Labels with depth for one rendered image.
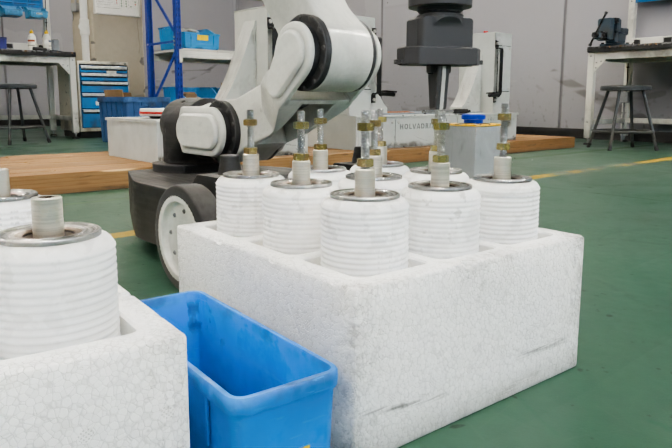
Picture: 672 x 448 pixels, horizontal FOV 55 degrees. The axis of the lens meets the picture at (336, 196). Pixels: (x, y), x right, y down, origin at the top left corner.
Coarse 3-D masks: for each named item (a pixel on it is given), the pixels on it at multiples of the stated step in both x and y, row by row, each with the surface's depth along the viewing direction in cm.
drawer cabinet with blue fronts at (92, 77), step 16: (80, 64) 572; (96, 64) 582; (112, 64) 590; (64, 80) 598; (80, 80) 574; (96, 80) 581; (112, 80) 590; (128, 80) 601; (64, 96) 603; (80, 96) 575; (96, 96) 582; (64, 112) 607; (80, 112) 576; (96, 112) 584; (64, 128) 611; (80, 128) 579; (96, 128) 587
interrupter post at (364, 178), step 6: (360, 168) 69; (372, 168) 69; (360, 174) 68; (366, 174) 68; (372, 174) 68; (360, 180) 68; (366, 180) 68; (372, 180) 68; (360, 186) 68; (366, 186) 68; (372, 186) 68; (360, 192) 68; (366, 192) 68; (372, 192) 68
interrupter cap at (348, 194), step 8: (336, 192) 70; (344, 192) 70; (352, 192) 70; (376, 192) 70; (384, 192) 70; (392, 192) 70; (344, 200) 66; (352, 200) 65; (360, 200) 65; (368, 200) 65; (376, 200) 65; (384, 200) 66
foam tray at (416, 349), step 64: (192, 256) 86; (256, 256) 73; (512, 256) 74; (576, 256) 83; (256, 320) 74; (320, 320) 64; (384, 320) 62; (448, 320) 68; (512, 320) 75; (576, 320) 84; (384, 384) 63; (448, 384) 69; (512, 384) 77
